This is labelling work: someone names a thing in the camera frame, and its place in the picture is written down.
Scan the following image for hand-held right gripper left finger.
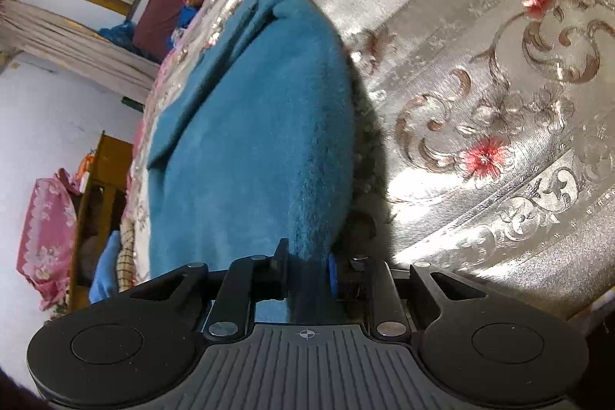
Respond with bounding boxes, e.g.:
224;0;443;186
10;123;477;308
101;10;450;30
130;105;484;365
130;238;289;342

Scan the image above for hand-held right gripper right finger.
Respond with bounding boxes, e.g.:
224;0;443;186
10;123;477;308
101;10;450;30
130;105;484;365
328;255;486;339

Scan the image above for teal knitted sweater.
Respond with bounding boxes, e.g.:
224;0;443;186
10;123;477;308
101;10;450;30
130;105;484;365
143;0;360;325

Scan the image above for blue clothes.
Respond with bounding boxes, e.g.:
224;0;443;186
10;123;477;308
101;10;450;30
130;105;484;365
168;5;199;43

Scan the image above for checked cloth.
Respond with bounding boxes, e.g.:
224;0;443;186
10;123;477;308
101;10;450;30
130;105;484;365
115;218;141;293

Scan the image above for light blue cloth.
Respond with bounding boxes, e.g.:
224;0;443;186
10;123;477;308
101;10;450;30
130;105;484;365
88;230;122;302

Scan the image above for wooden cabinet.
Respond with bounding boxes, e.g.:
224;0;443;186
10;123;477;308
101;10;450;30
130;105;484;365
66;130;136;314

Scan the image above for pink floral cloth cover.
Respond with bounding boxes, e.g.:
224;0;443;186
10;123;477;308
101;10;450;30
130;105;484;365
16;169;81;311

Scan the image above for shiny floral bedspread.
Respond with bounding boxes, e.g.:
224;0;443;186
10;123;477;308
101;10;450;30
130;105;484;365
118;0;615;319

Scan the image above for blue plastic bag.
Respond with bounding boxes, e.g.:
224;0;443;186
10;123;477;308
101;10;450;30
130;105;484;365
97;21;141;53

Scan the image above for beige curtain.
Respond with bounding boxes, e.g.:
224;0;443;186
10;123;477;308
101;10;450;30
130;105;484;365
0;0;160;104

